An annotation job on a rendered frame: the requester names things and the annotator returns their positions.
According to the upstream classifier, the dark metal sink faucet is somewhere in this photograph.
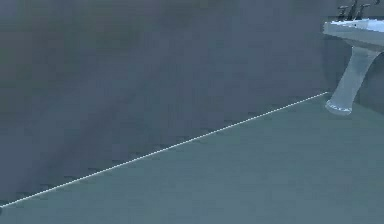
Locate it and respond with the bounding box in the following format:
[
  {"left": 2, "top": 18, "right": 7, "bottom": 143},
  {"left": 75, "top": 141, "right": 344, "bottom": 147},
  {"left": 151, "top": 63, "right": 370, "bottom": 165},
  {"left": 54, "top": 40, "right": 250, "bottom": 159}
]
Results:
[{"left": 336, "top": 0, "right": 382, "bottom": 22}]

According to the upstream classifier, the white pedestal sink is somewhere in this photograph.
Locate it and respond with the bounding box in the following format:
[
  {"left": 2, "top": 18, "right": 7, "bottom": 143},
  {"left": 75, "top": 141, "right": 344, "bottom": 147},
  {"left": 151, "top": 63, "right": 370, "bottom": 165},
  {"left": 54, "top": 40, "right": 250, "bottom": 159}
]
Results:
[{"left": 322, "top": 18, "right": 384, "bottom": 117}]

